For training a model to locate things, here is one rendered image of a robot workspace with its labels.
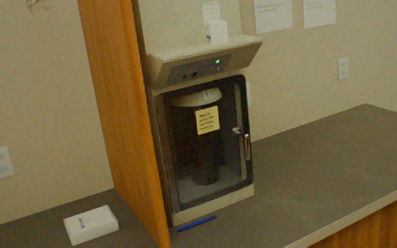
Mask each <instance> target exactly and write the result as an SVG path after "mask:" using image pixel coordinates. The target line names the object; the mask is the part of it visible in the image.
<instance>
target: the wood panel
mask: <svg viewBox="0 0 397 248"><path fill-rule="evenodd" d="M77 4H78V11H79V14H80V17H81V20H80V21H81V25H82V31H83V34H84V39H85V46H86V52H87V57H88V60H89V66H90V69H89V70H90V74H91V78H92V81H93V88H94V92H95V95H96V99H97V110H98V113H99V117H100V124H101V128H102V131H103V135H104V142H105V146H106V149H107V156H108V160H109V163H110V167H111V175H112V178H113V181H114V186H115V189H116V191H117V193H119V194H120V196H121V197H122V198H123V200H124V201H125V202H126V204H127V205H128V206H129V208H130V209H131V210H132V211H133V212H134V213H135V214H136V217H137V219H138V220H139V221H140V223H141V224H142V225H143V226H144V227H145V228H146V229H147V230H148V232H149V233H150V235H151V236H152V237H153V238H154V239H155V241H156V243H157V244H158V246H159V247H161V248H170V247H171V241H170V237H169V228H168V224H167V219H166V211H165V206H164V202H163V196H162V187H161V183H160V178H159V173H158V165H157V160H156V155H155V146H154V141H153V136H152V131H151V123H150V119H149V114H148V105H147V100H146V96H145V90H144V81H143V72H142V67H141V62H140V54H139V49H138V45H137V36H136V32H135V30H136V27H135V22H134V18H133V10H132V5H131V1H130V0H77Z"/></svg>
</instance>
